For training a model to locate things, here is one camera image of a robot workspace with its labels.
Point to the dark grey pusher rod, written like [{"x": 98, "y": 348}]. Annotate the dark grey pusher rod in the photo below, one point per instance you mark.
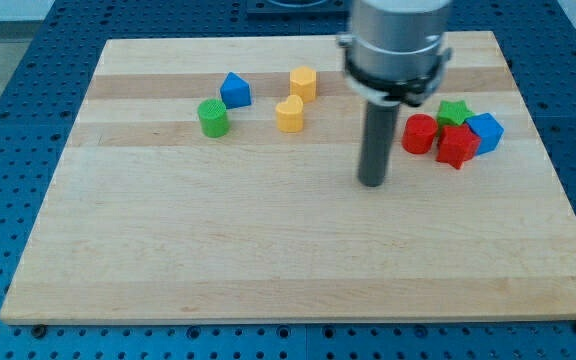
[{"x": 378, "y": 134}]

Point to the blue triangle block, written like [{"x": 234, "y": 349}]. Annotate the blue triangle block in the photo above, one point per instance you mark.
[{"x": 235, "y": 92}]

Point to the wooden board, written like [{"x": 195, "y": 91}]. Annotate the wooden board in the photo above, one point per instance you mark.
[{"x": 148, "y": 221}]

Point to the green star block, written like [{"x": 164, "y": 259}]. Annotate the green star block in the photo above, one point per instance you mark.
[{"x": 453, "y": 113}]

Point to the red star block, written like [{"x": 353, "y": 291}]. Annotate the red star block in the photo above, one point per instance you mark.
[{"x": 457, "y": 145}]

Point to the blue cube block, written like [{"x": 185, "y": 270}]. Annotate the blue cube block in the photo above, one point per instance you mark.
[{"x": 488, "y": 129}]

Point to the green cylinder block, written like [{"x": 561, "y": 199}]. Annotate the green cylinder block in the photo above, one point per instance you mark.
[{"x": 213, "y": 117}]

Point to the yellow heart block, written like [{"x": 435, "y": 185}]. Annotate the yellow heart block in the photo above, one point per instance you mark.
[{"x": 289, "y": 114}]

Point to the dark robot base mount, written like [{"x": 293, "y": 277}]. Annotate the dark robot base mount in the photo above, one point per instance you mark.
[{"x": 299, "y": 7}]

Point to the yellow hexagon block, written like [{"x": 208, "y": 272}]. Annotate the yellow hexagon block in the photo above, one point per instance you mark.
[{"x": 303, "y": 83}]

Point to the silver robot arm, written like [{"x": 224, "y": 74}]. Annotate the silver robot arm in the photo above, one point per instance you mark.
[{"x": 392, "y": 55}]

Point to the red cylinder block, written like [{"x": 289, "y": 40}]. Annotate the red cylinder block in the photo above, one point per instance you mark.
[{"x": 419, "y": 133}]

